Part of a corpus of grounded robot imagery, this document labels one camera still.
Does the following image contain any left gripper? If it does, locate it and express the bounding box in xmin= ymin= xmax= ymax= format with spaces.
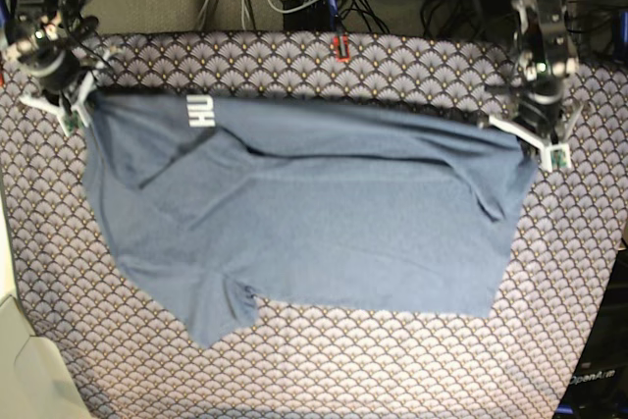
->
xmin=488 ymin=53 xmax=584 ymax=150

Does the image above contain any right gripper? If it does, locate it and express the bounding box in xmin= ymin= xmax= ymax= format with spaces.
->
xmin=2 ymin=28 xmax=118 ymax=120

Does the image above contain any blue T-shirt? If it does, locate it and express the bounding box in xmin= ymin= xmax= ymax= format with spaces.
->
xmin=83 ymin=93 xmax=538 ymax=346

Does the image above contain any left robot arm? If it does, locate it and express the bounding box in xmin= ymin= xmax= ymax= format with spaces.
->
xmin=486 ymin=0 xmax=583 ymax=171

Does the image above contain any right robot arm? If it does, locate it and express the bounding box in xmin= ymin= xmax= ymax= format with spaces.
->
xmin=1 ymin=0 xmax=117 ymax=136

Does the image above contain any red table clamp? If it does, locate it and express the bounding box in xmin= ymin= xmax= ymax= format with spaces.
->
xmin=333 ymin=34 xmax=350 ymax=63

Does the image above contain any black box under table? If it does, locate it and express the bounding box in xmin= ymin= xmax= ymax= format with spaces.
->
xmin=283 ymin=0 xmax=332 ymax=32

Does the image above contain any fan-patterned tablecloth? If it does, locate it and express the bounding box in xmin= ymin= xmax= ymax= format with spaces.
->
xmin=0 ymin=29 xmax=628 ymax=419

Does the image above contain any black OpenArm base stand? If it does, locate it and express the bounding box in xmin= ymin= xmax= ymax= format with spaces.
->
xmin=553 ymin=248 xmax=628 ymax=418

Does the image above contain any beige plastic bin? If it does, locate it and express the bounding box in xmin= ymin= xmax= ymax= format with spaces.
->
xmin=1 ymin=216 xmax=91 ymax=418

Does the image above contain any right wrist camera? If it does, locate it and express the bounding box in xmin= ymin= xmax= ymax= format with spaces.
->
xmin=58 ymin=112 xmax=91 ymax=136

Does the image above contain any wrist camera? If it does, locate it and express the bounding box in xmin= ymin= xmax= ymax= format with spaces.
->
xmin=58 ymin=112 xmax=91 ymax=136
xmin=540 ymin=143 xmax=572 ymax=173

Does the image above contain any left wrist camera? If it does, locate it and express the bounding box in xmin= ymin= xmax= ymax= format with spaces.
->
xmin=540 ymin=143 xmax=572 ymax=173

